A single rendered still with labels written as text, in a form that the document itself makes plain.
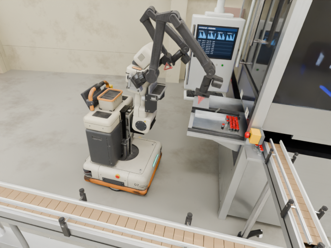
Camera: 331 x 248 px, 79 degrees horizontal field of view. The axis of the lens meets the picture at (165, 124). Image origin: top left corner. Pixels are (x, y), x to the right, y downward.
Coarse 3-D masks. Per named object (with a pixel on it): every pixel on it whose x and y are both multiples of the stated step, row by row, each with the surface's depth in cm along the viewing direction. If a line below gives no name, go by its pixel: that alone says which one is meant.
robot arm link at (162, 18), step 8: (160, 16) 112; (168, 16) 111; (160, 24) 115; (160, 32) 118; (160, 40) 120; (152, 48) 125; (160, 48) 123; (152, 56) 127; (152, 64) 130; (152, 72) 131; (152, 80) 134
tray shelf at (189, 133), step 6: (204, 102) 187; (192, 114) 167; (192, 120) 159; (240, 120) 165; (240, 126) 156; (246, 126) 157; (192, 132) 145; (240, 132) 149; (210, 138) 142; (216, 138) 141; (222, 138) 142; (228, 138) 142; (240, 144) 140
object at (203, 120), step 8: (200, 112) 168; (208, 112) 166; (200, 120) 160; (208, 120) 161; (216, 120) 162; (224, 120) 162; (200, 128) 146; (208, 128) 145; (216, 128) 151; (224, 128) 152
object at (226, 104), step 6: (210, 96) 194; (216, 96) 193; (210, 102) 188; (216, 102) 188; (222, 102) 189; (228, 102) 190; (234, 102) 191; (240, 102) 191; (210, 108) 173; (216, 108) 172; (222, 108) 179; (228, 108) 180; (234, 108) 181; (240, 108) 182; (240, 114) 170
